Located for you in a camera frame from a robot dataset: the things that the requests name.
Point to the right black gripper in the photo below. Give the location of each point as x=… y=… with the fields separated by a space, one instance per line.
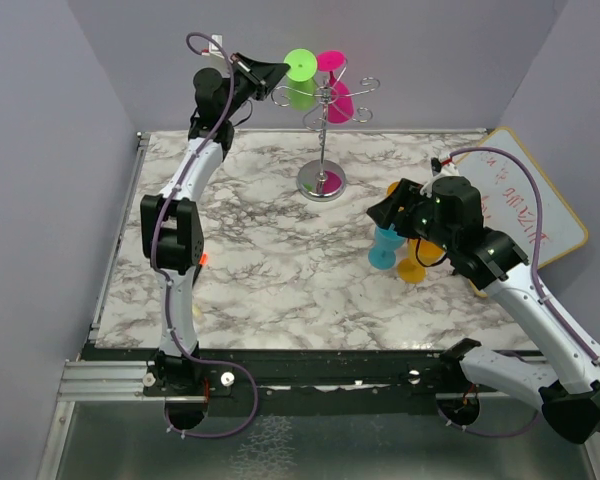
x=408 y=194

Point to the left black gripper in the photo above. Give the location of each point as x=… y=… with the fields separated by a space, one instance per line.
x=258 y=75

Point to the yellow wine glass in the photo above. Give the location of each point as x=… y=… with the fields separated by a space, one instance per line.
x=393 y=188

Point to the green wine glass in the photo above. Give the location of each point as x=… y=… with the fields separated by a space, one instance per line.
x=300 y=78

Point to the blue wine glass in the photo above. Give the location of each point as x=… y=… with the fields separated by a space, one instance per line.
x=382 y=254

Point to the orange wine glass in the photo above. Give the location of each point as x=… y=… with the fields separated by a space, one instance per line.
x=421 y=254

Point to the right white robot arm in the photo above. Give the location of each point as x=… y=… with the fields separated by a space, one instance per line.
x=448 y=213

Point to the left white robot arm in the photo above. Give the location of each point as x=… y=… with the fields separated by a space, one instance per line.
x=171 y=231

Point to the chrome wine glass rack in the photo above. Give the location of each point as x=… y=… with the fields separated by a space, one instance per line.
x=323 y=180

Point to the pink wine glass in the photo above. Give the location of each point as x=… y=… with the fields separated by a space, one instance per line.
x=340 y=109

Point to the orange capped marker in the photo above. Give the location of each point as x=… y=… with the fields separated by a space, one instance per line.
x=201 y=264

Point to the beige tube on table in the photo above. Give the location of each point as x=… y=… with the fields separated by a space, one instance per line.
x=197 y=314

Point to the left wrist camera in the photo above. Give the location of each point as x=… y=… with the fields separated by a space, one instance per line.
x=213 y=50

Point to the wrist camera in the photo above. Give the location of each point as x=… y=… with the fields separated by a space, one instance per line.
x=441 y=167
x=213 y=50

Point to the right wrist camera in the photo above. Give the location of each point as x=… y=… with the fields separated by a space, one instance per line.
x=441 y=167

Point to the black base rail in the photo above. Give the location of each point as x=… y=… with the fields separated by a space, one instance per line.
x=234 y=383

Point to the aluminium frame rail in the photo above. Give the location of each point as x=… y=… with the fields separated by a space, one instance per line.
x=97 y=381

